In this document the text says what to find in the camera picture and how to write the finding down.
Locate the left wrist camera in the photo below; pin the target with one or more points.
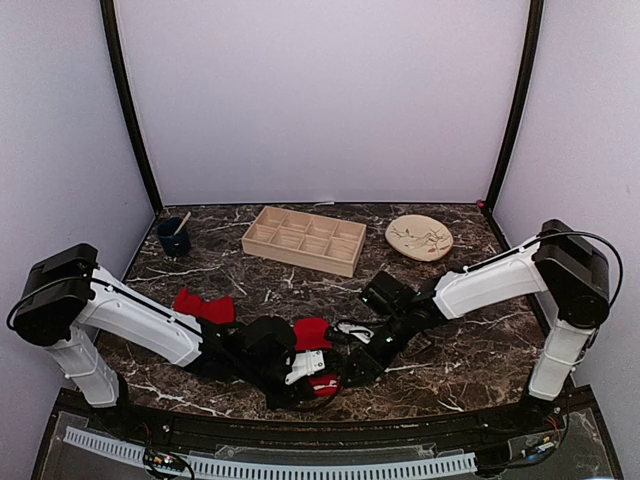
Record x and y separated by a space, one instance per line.
305 364

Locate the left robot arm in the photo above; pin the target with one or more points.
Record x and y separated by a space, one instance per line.
69 292

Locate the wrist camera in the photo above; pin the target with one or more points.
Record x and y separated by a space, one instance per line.
385 295
305 364

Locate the wooden compartment tray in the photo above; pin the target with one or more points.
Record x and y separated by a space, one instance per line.
306 240

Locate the cream painted ceramic plate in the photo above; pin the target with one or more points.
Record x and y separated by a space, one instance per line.
419 237

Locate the white perforated cable duct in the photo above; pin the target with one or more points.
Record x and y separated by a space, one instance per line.
271 465

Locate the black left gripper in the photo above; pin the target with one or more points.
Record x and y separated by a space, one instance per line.
275 400

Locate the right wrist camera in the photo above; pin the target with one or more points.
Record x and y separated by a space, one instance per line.
385 295

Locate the black front rail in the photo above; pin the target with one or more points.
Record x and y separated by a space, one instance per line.
183 432

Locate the wooden stick in cup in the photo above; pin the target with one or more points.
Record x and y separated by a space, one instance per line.
182 223

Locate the red Santa face sock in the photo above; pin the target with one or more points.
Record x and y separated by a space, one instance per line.
312 334

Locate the plain red sock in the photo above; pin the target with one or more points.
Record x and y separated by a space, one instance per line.
218 312

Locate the dark blue cup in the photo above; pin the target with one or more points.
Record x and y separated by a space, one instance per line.
173 243

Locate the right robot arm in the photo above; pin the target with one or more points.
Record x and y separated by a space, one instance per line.
560 261

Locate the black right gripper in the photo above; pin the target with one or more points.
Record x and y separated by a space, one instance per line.
361 356

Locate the black frame post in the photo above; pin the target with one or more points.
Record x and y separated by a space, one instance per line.
126 100
530 44

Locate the right black frame post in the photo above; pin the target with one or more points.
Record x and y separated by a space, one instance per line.
530 44

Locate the left black frame post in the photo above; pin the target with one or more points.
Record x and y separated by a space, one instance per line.
126 100

